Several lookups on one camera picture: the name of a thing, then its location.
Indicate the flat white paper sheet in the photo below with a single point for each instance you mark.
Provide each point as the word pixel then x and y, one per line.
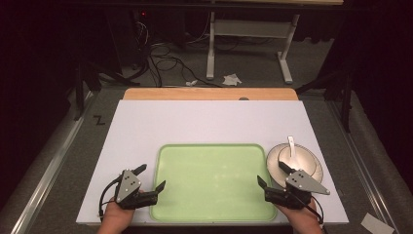
pixel 376 224

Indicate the light green plastic tray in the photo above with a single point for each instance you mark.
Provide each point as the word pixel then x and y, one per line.
pixel 211 182

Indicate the person's left hand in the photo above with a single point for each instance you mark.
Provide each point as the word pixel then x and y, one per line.
pixel 115 219

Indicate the black metal stand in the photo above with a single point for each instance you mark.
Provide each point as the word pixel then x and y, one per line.
pixel 346 97
pixel 79 87

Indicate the black box with red light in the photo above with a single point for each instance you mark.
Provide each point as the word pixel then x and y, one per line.
pixel 143 14

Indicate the large crumpled white paper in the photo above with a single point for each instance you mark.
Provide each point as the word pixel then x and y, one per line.
pixel 232 79

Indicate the person's right hand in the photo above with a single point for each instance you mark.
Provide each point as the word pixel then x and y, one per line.
pixel 303 221

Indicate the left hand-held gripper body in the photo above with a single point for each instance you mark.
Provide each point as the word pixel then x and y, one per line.
pixel 128 187

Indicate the aluminium floor rail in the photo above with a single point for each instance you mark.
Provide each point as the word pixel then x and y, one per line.
pixel 363 162
pixel 48 169

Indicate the small crumpled white paper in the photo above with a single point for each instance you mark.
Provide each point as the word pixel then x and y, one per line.
pixel 191 83

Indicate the grey round table grommet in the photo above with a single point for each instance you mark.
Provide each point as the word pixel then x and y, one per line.
pixel 243 98

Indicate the beige round plate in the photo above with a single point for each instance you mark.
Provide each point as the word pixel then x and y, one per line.
pixel 272 162

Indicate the wooden table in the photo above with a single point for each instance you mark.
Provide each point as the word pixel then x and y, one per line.
pixel 195 94

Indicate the beige round bowl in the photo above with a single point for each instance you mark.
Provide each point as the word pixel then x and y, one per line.
pixel 303 161

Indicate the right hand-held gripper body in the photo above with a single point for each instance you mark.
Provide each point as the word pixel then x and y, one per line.
pixel 302 182

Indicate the white board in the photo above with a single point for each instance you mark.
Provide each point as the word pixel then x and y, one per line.
pixel 195 123

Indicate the white metal desk frame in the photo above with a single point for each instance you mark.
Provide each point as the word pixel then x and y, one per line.
pixel 250 28

